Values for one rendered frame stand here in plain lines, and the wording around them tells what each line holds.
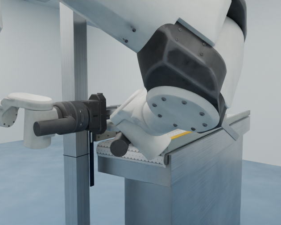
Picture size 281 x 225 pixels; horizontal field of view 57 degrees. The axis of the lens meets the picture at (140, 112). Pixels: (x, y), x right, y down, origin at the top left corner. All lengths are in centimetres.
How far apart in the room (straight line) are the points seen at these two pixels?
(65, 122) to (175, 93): 45
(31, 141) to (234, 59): 52
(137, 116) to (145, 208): 62
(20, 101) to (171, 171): 45
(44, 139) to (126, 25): 49
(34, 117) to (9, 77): 526
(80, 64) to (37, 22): 548
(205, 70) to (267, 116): 390
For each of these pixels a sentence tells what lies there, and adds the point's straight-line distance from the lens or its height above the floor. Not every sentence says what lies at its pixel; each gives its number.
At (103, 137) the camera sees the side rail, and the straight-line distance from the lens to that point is 93.
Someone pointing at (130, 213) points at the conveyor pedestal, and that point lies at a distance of 105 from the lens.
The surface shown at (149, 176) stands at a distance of 83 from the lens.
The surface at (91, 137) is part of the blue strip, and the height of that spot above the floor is 90.
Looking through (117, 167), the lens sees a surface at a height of 80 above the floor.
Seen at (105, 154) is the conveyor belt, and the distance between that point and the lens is 88.
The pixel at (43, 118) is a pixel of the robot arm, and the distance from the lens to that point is 66.
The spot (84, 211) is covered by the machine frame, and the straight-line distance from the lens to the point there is 95.
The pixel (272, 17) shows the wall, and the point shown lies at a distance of 421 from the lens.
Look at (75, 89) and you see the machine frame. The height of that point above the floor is 107.
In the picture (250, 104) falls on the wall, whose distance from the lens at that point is 418.
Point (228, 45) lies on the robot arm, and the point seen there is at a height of 111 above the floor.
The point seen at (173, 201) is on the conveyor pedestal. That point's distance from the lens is 95.
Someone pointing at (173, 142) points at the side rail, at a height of 91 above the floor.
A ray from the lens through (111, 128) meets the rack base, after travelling 82.
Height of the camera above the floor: 106
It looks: 5 degrees down
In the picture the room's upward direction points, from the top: straight up
